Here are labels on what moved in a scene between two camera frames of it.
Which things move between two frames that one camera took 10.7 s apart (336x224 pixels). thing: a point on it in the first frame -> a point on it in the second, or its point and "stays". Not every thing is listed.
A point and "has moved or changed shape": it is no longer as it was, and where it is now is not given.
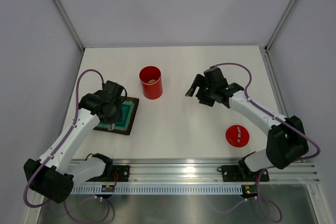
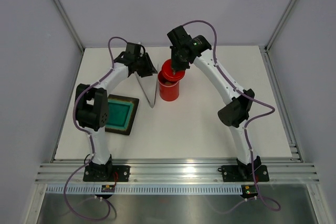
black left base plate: [120, 173] stays
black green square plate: [129, 107] stays
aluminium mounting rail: [199, 170] stays
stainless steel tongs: [111, 127] -> [149, 85]
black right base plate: [238, 173] stays
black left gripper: [117, 117] -> [149, 68]
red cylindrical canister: [151, 78] -> [169, 90]
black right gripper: [200, 81] -> [176, 65]
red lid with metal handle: [237, 136] has moved or changed shape
